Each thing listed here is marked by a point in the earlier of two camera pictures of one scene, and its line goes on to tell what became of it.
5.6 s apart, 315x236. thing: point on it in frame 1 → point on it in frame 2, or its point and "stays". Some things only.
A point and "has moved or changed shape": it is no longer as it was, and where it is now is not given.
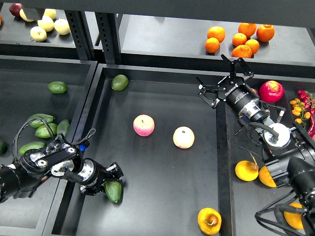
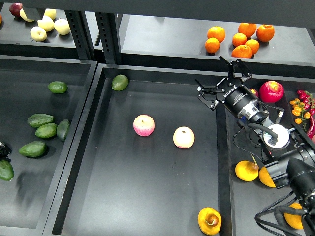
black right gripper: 233,90 stays
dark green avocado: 113,190 has moved or changed shape
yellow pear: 209,221 stays
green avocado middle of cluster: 43,132 stays
